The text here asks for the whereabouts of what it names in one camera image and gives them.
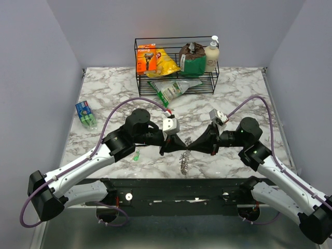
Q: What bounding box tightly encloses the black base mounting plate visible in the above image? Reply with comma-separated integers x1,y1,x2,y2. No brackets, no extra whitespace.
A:
53,177,303,217

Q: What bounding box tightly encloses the orange razor package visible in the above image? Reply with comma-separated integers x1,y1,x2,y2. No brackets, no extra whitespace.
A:
136,44,157,75

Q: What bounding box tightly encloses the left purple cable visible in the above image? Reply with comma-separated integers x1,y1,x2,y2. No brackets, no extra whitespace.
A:
19,97,172,228

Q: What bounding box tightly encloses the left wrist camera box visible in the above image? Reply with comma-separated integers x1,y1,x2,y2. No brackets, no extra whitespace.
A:
162,115,180,135

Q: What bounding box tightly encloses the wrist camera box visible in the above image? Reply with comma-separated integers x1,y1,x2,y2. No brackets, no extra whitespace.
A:
209,108,229,126
162,115,180,135

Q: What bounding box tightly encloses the brown green bag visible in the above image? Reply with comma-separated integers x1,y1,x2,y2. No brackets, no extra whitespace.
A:
179,42,206,77

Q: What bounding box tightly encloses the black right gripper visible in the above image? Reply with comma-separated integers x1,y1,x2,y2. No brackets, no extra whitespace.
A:
187,121,247,156

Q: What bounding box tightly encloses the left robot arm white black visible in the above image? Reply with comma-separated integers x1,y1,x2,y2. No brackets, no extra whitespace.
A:
26,108,187,222

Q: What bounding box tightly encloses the blue green toothpaste box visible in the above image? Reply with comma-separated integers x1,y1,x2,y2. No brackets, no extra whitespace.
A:
75,101,97,129

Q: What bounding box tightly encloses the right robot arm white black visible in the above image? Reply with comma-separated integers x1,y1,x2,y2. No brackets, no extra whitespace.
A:
188,117,331,244

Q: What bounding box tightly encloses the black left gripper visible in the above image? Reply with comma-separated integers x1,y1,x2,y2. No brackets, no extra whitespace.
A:
134,128,187,156

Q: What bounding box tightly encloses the green white plastic pouch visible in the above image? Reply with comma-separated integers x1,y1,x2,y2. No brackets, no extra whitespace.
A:
148,79,202,107

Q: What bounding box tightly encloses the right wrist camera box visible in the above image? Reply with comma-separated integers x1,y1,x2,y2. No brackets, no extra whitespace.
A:
209,108,229,126

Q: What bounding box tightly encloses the yellow snack bag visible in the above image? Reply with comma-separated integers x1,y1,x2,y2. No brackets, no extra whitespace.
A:
146,48,181,78

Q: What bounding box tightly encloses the green key tag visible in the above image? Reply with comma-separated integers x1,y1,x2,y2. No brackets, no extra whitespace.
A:
131,150,140,161

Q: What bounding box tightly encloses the black wire shelf rack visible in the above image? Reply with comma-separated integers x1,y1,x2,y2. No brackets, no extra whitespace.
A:
134,36,220,98

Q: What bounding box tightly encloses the aluminium rail frame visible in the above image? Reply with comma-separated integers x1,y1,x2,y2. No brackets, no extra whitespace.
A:
31,207,317,248

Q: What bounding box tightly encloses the cream lotion pump bottle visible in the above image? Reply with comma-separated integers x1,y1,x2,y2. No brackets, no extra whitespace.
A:
204,35,219,73

